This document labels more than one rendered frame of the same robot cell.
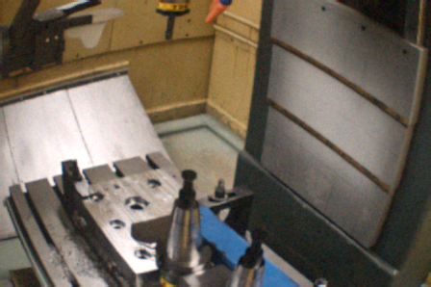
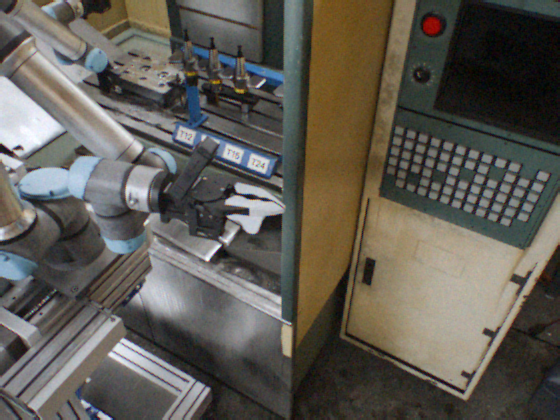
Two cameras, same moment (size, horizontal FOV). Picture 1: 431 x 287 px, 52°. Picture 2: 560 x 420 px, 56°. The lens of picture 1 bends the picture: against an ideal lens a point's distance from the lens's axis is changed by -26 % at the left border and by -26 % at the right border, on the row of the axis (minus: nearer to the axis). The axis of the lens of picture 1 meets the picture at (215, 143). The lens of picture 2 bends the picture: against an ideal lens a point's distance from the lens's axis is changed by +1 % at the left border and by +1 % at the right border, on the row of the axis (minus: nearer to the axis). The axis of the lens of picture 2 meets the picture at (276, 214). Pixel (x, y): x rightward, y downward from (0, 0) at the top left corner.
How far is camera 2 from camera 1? 1.37 m
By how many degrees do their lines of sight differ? 24
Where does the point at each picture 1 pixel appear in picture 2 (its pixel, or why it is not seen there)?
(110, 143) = not seen: hidden behind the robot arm
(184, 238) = (189, 51)
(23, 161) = not seen: hidden behind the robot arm
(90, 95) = not seen: hidden behind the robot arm
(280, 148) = (191, 28)
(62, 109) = (43, 47)
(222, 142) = (149, 41)
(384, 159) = (249, 13)
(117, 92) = (77, 27)
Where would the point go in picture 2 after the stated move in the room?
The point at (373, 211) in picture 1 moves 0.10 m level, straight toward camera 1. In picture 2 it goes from (253, 42) to (252, 52)
